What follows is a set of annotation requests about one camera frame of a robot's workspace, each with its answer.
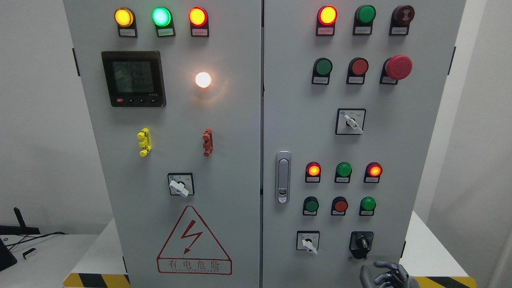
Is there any yellow terminal connector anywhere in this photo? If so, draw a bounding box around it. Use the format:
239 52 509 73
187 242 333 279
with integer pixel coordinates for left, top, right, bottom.
136 128 152 157

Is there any green indicator top right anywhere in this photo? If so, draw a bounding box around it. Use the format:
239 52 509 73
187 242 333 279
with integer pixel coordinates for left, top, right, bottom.
352 5 376 35

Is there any red emergency stop mushroom button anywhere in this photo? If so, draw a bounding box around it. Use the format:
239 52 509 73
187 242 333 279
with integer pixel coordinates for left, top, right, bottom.
379 54 413 85

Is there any green push button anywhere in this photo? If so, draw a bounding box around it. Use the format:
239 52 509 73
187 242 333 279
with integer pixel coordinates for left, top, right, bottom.
359 196 376 216
302 196 319 216
311 57 333 85

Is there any small white black adapter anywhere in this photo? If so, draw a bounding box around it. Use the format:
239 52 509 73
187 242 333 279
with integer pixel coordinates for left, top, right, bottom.
22 248 37 260

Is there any white table with hazard stripes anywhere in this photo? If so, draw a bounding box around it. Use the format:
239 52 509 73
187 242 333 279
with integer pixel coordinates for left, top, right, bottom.
63 213 477 288

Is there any black cable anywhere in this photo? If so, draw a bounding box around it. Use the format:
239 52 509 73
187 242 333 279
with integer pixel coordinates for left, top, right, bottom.
2 231 68 251

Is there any grey electrical cabinet left door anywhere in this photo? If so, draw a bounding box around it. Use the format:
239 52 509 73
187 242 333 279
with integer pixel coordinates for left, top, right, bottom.
64 0 262 288

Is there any red lit indicator light left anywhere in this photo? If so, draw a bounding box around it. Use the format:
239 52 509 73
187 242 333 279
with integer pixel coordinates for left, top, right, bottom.
188 6 210 38

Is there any white selector switch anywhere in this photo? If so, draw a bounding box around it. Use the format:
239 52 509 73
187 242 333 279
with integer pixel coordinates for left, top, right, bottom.
335 108 366 135
296 231 320 255

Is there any red lit indicator middle left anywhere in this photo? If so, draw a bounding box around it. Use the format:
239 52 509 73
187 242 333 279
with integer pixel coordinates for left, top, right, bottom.
305 162 322 183

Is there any red indicator middle right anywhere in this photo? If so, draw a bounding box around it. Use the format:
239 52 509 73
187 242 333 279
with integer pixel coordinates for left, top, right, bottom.
364 162 383 184

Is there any red push button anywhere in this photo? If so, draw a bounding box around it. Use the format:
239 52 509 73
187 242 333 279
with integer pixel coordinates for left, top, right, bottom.
330 196 348 216
346 57 369 84

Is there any red terminal connector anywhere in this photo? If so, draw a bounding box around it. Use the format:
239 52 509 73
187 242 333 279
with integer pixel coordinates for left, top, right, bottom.
202 129 214 157

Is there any white selector switch lower right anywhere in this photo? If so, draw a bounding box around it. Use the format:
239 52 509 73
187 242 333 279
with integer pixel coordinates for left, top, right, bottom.
296 231 320 255

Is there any red push button lower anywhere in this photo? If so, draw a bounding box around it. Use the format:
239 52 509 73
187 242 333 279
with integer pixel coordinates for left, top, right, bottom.
330 196 348 216

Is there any red push button upper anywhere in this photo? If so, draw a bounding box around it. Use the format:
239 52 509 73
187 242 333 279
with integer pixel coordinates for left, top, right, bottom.
346 57 369 84

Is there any black object at left edge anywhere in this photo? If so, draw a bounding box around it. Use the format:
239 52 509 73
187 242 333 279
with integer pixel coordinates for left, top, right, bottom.
0 238 18 271

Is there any green indicator middle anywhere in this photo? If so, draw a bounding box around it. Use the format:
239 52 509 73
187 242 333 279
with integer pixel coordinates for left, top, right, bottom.
334 162 352 183

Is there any grey electrical cabinet right door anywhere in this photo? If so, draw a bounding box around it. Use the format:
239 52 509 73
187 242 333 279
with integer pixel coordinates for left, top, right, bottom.
262 0 466 288

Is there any black digital power meter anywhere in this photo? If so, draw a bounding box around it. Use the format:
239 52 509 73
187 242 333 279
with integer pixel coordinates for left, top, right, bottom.
101 51 166 107

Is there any dark red buzzer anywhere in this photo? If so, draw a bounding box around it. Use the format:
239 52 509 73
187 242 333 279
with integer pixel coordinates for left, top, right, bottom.
389 5 415 35

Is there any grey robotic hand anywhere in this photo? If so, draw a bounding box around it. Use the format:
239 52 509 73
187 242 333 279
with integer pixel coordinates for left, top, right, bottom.
360 261 420 288

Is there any white glowing lamp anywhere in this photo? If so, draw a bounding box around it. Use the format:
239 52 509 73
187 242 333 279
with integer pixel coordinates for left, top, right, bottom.
194 72 212 89

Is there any white selector switch upper right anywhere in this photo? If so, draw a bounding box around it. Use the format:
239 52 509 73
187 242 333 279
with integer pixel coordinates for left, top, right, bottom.
335 108 366 135

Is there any green lit indicator light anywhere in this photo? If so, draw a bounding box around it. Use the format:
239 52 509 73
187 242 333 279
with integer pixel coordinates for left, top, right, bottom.
152 6 176 38

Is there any green push button upper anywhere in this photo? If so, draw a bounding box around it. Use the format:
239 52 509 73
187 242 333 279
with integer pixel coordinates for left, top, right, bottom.
311 57 333 85

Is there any green push button lower left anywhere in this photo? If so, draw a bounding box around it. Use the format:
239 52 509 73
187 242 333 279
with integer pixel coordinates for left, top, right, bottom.
302 196 319 216

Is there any green push button lower right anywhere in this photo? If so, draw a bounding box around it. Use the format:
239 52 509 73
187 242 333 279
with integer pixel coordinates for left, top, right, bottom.
359 196 376 216

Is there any white selector switch left door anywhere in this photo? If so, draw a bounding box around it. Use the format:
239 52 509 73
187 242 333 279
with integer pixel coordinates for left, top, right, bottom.
168 172 194 198

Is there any yellow indicator light top left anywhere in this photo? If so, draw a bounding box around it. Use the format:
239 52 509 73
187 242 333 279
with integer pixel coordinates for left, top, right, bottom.
114 7 138 38

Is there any grey electrical cabinet door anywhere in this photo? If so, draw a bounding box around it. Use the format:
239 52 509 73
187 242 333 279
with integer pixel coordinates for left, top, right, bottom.
64 0 262 288
262 0 466 288

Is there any silver door handle lock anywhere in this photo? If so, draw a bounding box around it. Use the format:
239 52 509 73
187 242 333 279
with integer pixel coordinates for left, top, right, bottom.
275 151 291 204

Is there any black device with antenna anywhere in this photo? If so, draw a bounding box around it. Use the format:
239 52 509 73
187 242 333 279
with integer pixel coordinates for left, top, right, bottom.
0 207 40 235

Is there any red electric hazard warning sticker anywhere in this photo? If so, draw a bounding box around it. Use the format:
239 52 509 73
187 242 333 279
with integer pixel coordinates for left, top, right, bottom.
156 205 232 275

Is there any red lit indicator top right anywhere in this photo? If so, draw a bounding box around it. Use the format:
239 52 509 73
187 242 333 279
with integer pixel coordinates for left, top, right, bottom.
315 5 338 36

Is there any black rotary knob switch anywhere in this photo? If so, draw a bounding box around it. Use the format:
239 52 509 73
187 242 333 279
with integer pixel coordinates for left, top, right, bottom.
349 231 374 260

